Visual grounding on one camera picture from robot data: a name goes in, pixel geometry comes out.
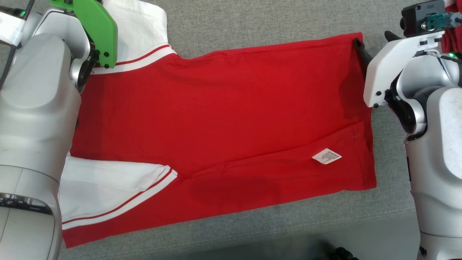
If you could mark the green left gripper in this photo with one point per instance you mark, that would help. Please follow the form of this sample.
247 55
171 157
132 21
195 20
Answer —
101 29

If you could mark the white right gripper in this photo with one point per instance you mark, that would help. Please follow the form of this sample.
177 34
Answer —
382 65

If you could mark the red garment with white band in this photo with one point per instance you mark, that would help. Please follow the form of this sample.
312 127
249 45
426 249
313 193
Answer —
453 39

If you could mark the red shirt with white sleeves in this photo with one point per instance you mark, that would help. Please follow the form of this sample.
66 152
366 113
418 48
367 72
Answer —
234 108

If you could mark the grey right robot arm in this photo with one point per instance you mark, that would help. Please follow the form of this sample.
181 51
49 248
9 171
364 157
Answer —
440 162

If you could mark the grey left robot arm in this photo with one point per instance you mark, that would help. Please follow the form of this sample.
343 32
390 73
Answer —
36 126

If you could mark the grey fabric sofa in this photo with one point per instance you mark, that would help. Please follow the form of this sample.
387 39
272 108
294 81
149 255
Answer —
252 21

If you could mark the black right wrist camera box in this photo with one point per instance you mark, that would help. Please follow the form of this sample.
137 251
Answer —
415 18

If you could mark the teal right camera connector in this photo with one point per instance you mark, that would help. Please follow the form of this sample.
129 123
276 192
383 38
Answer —
438 21

